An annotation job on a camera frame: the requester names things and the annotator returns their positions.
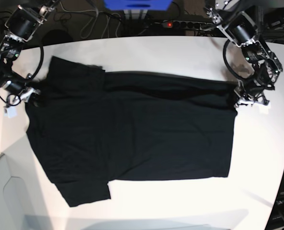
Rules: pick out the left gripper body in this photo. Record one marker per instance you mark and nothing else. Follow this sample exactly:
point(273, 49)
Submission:
point(250, 93)

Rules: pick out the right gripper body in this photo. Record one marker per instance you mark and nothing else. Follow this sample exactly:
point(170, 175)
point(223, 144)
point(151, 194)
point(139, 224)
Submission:
point(18, 92)

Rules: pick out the black T-shirt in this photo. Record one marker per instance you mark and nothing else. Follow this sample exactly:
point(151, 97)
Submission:
point(96, 126)

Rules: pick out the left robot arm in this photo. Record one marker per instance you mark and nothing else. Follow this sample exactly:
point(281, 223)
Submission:
point(241, 23)

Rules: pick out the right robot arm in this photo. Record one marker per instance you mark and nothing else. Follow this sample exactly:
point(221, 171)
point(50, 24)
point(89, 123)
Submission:
point(21, 28)

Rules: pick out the black power strip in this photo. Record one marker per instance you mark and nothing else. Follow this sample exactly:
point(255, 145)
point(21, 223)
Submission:
point(184, 25)

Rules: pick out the blue plastic box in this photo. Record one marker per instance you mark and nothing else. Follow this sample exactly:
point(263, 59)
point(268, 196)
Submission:
point(156, 5)

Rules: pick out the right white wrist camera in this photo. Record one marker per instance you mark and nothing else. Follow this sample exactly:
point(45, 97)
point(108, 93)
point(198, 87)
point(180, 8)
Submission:
point(10, 112)

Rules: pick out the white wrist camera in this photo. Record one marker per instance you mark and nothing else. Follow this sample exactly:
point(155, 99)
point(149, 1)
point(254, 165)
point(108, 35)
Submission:
point(10, 112)
point(264, 109)

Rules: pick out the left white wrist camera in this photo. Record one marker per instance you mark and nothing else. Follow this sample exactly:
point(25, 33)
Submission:
point(264, 109)

